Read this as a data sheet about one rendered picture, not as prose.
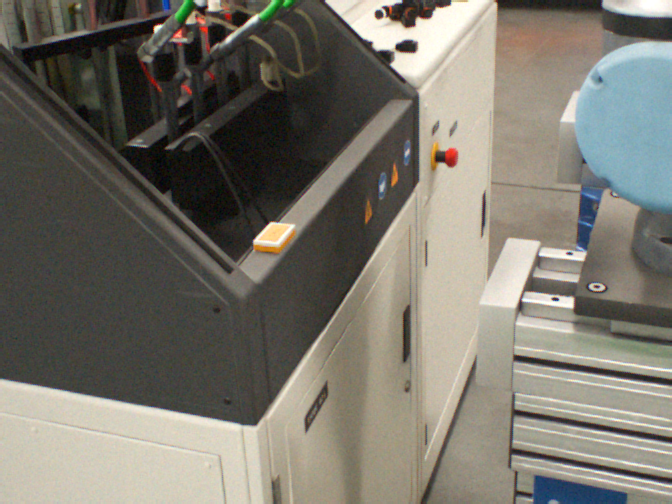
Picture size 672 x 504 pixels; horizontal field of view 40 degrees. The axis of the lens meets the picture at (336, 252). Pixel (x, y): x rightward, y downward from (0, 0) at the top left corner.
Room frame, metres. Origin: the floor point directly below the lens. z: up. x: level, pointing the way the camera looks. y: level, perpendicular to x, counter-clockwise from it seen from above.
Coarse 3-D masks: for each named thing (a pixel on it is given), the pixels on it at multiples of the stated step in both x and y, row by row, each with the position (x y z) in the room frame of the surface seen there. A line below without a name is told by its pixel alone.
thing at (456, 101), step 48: (336, 0) 1.78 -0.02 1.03; (480, 48) 1.93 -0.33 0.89; (432, 96) 1.53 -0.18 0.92; (480, 96) 1.95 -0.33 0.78; (432, 144) 1.53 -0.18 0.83; (480, 144) 1.97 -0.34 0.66; (432, 192) 1.55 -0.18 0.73; (480, 192) 1.98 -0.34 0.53; (432, 240) 1.54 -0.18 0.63; (480, 240) 2.00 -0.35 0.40; (432, 288) 1.54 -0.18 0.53; (480, 288) 2.02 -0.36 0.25; (432, 336) 1.54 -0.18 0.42; (432, 384) 1.55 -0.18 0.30; (432, 432) 1.55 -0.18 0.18
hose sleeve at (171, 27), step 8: (168, 24) 1.06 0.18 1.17; (176, 24) 1.06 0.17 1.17; (184, 24) 1.06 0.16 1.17; (160, 32) 1.07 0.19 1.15; (168, 32) 1.07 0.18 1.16; (176, 32) 1.07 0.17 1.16; (152, 40) 1.09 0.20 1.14; (160, 40) 1.08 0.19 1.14; (168, 40) 1.08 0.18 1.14; (144, 48) 1.10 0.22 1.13; (152, 48) 1.09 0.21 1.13; (160, 48) 1.09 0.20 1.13
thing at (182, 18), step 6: (24, 0) 1.28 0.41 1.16; (30, 0) 1.28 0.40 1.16; (186, 0) 1.04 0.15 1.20; (192, 0) 1.04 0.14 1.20; (24, 6) 1.28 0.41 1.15; (30, 6) 1.28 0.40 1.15; (186, 6) 1.04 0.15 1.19; (192, 6) 1.04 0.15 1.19; (180, 12) 1.05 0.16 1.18; (186, 12) 1.04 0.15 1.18; (192, 12) 1.05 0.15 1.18; (180, 18) 1.05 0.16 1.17; (186, 18) 1.05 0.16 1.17
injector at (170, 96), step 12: (168, 48) 1.20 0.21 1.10; (156, 60) 1.20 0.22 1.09; (168, 60) 1.20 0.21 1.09; (156, 72) 1.21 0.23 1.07; (168, 72) 1.20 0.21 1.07; (180, 72) 1.20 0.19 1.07; (168, 84) 1.20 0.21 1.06; (180, 84) 1.20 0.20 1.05; (168, 96) 1.21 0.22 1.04; (168, 108) 1.21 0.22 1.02; (168, 120) 1.21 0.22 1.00; (168, 132) 1.21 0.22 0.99; (180, 132) 1.22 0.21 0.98
